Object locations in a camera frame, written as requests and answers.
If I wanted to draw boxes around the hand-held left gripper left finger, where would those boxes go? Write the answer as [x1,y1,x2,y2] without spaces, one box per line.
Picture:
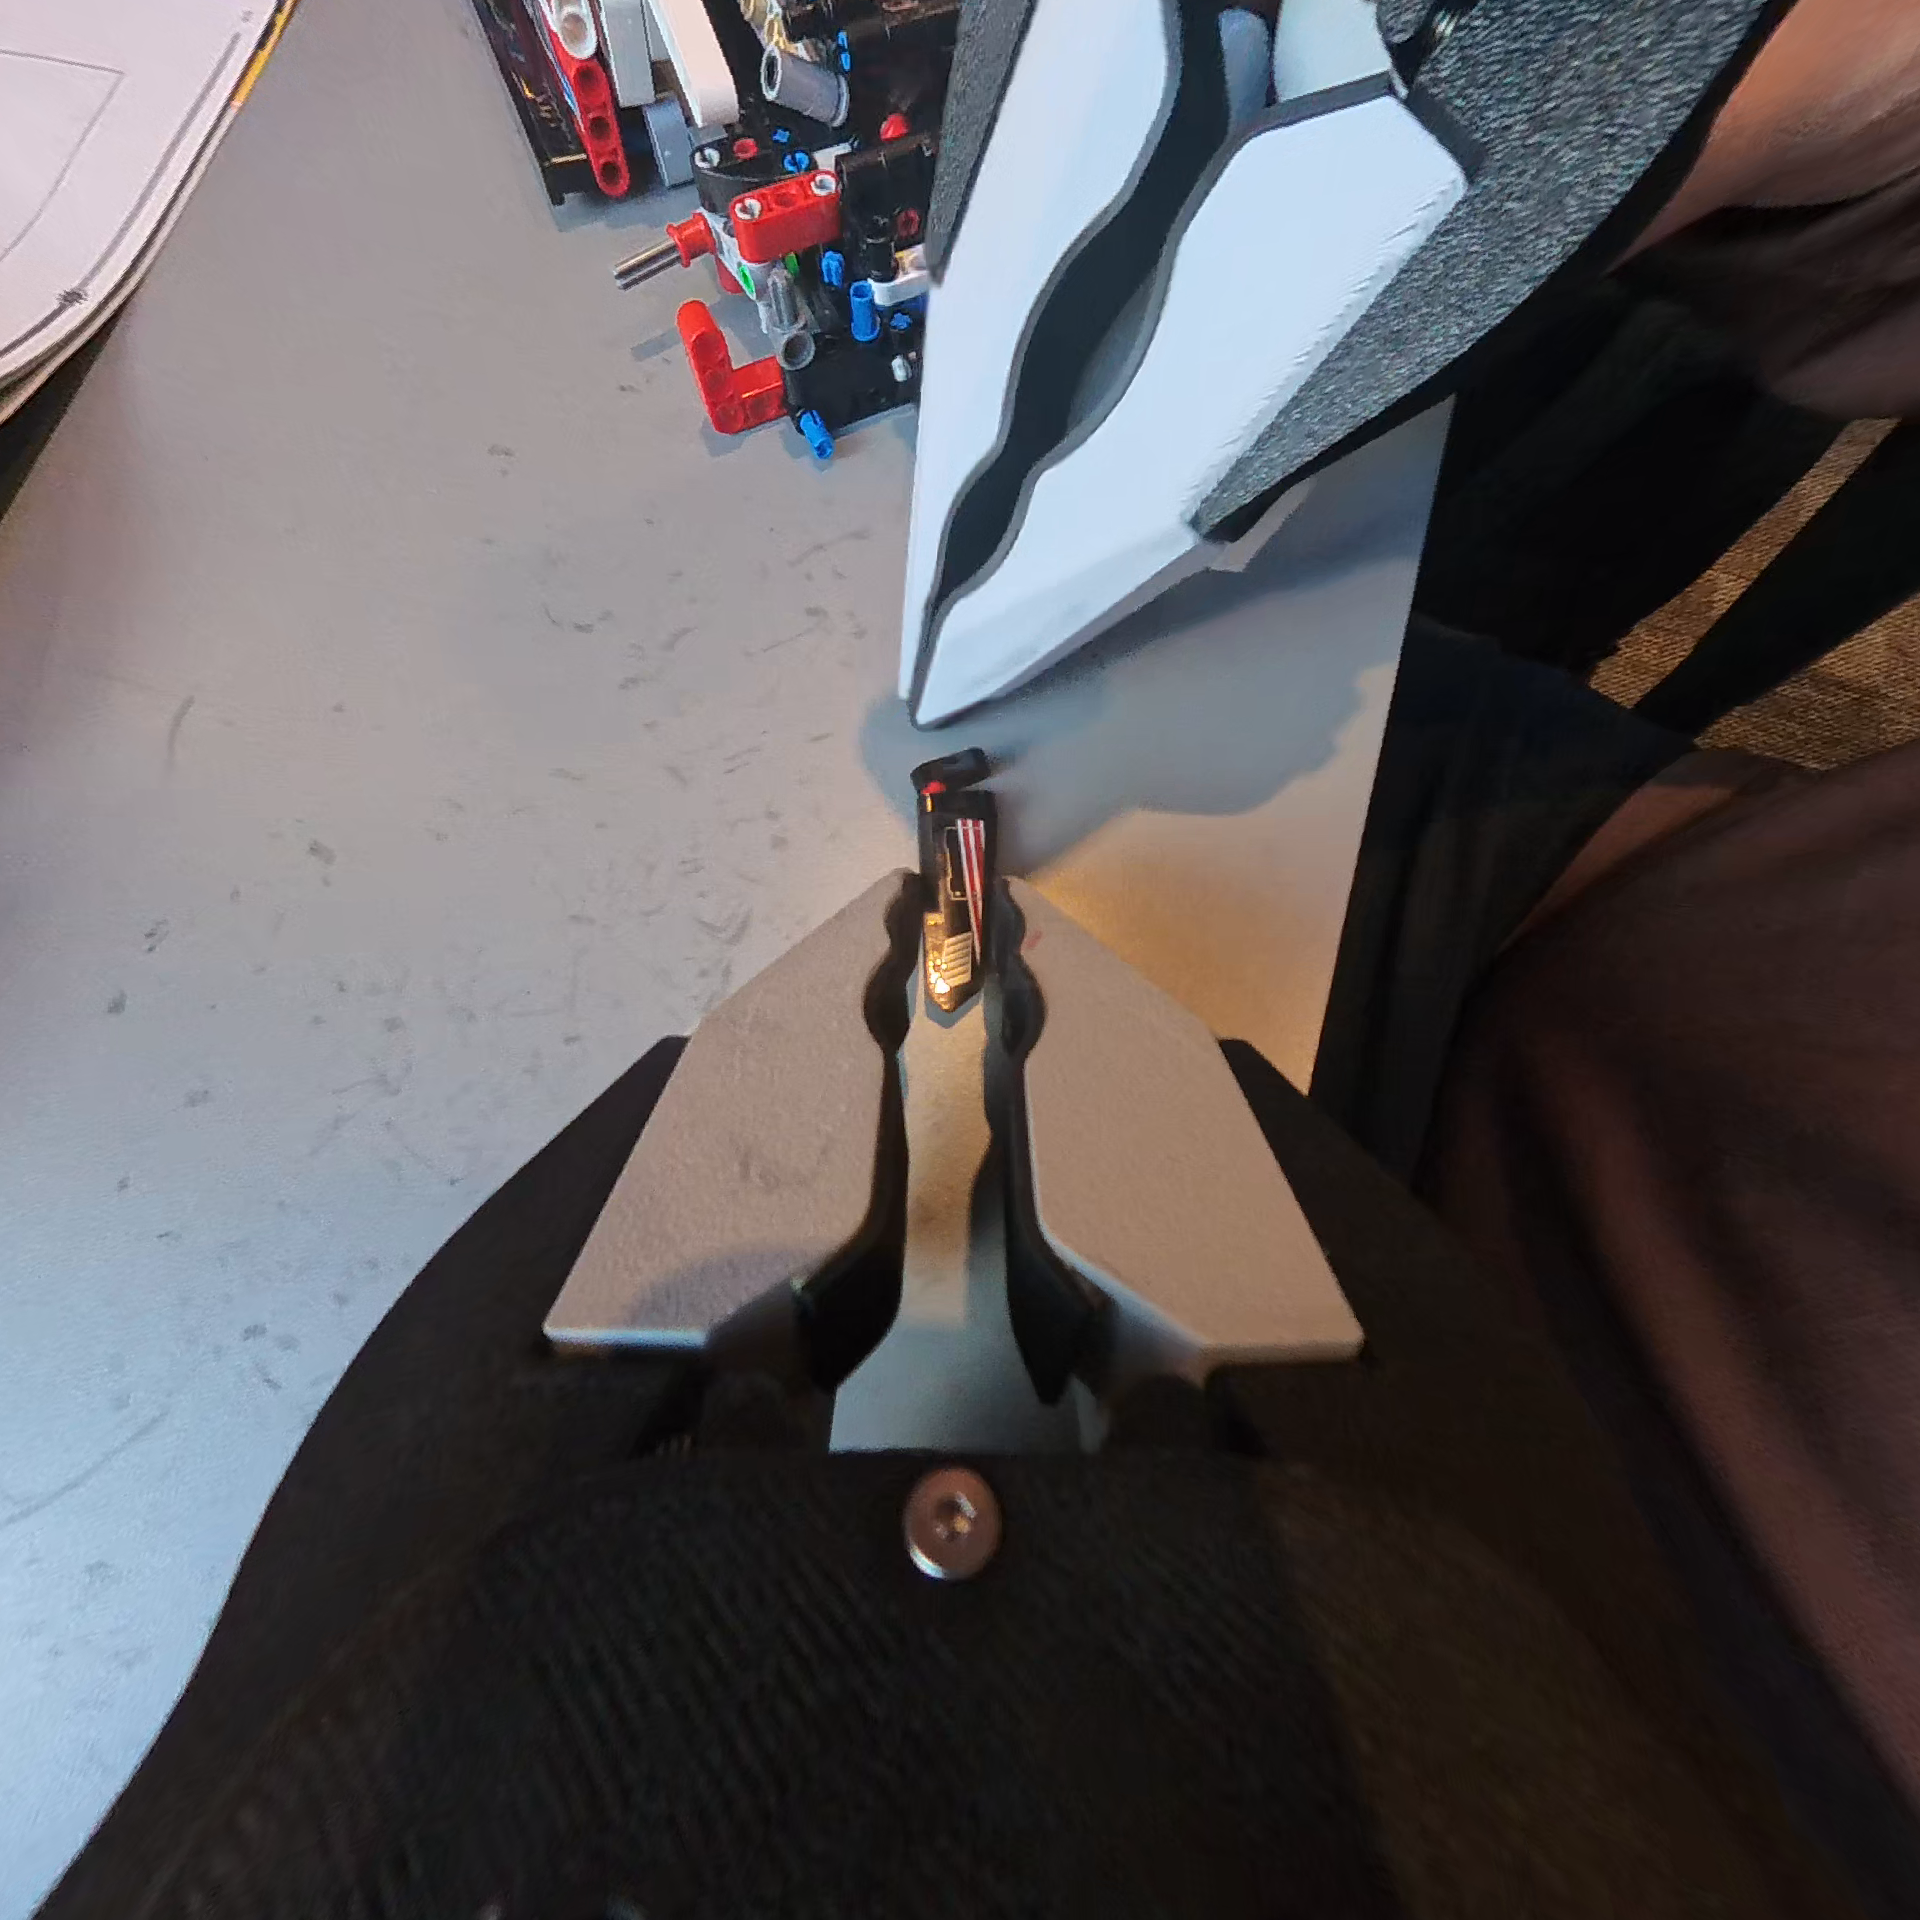
[538,871,924,1390]

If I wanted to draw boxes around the open instruction booklet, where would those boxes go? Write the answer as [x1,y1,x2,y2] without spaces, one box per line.
[0,0,294,430]

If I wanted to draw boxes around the black striped toy brick panel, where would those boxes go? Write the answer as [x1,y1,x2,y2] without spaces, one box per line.
[909,772,998,1023]

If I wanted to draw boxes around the grey desk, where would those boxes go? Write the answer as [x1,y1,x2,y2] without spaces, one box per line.
[0,0,1461,1920]

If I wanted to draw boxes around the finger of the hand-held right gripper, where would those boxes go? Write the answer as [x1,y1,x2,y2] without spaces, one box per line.
[912,86,1472,732]
[895,0,1202,711]

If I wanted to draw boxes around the partly built toy brick car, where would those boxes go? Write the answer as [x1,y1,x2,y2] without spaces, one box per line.
[471,0,962,467]

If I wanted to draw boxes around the person's right forearm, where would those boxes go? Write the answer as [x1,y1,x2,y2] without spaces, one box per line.
[1610,0,1920,406]

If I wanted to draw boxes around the black garment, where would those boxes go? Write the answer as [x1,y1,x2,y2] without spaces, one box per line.
[1311,614,1705,1187]

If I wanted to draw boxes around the person's brown shirt torso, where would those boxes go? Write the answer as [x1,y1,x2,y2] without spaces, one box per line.
[1305,749,1920,1920]

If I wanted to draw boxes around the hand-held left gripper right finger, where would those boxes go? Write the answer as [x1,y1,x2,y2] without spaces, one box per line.
[983,874,1369,1404]

